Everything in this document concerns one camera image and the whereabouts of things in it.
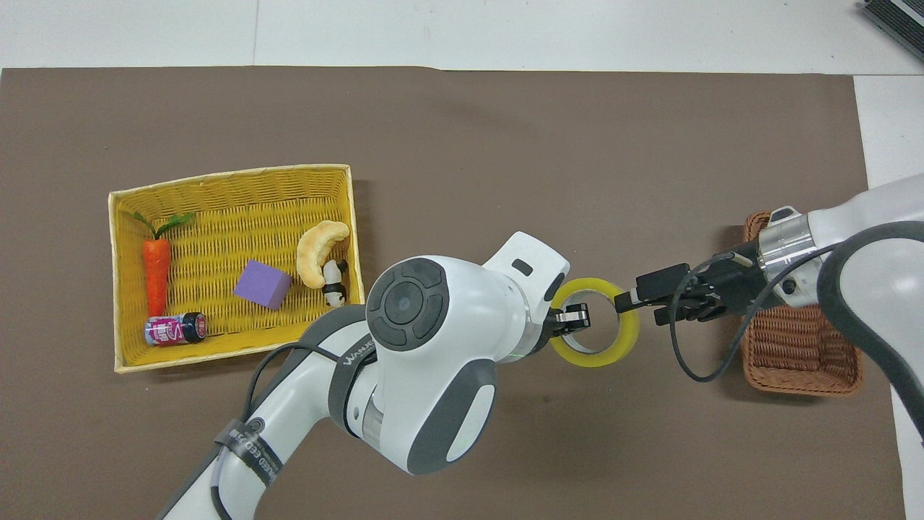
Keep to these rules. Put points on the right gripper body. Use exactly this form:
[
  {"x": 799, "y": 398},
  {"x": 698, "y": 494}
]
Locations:
[{"x": 747, "y": 285}]

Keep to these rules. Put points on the yellow tape roll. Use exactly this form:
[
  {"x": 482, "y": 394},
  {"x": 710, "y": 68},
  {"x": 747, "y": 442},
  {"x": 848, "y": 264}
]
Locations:
[{"x": 599, "y": 359}]

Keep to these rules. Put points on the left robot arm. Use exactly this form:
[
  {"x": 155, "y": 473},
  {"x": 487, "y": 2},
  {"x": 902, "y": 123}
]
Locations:
[{"x": 419, "y": 375}]

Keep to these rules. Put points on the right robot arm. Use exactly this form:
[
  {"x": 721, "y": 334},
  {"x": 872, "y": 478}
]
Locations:
[{"x": 881, "y": 217}]

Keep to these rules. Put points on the brown wicker basket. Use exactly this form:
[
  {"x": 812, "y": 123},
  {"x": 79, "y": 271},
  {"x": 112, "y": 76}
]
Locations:
[{"x": 794, "y": 354}]

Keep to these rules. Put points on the yellow wicker basket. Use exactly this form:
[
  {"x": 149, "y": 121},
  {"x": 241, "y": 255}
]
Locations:
[{"x": 224, "y": 231}]

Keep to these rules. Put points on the small panda figure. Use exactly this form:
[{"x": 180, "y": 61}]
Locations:
[{"x": 333, "y": 285}]

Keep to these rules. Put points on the toy croissant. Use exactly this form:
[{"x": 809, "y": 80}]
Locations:
[{"x": 312, "y": 253}]

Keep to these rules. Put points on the purple foam cube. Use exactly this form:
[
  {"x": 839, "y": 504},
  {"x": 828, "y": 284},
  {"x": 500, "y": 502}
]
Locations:
[{"x": 262, "y": 284}]

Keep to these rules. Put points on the small pink can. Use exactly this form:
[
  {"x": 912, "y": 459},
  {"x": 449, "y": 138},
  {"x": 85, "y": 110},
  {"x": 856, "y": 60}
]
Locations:
[{"x": 170, "y": 331}]

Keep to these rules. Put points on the orange toy carrot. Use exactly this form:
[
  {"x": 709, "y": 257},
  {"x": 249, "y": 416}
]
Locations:
[{"x": 157, "y": 274}]

